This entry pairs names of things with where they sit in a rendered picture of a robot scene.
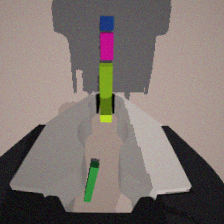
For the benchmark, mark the small blue block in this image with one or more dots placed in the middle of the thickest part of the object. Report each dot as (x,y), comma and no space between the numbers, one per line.
(106,23)

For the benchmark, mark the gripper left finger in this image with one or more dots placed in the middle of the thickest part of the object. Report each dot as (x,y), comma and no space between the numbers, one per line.
(49,160)

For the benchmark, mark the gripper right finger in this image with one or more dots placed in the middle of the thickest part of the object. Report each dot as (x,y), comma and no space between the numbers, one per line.
(156,162)

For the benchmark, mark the magenta rod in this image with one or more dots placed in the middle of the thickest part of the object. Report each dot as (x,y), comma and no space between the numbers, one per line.
(106,45)

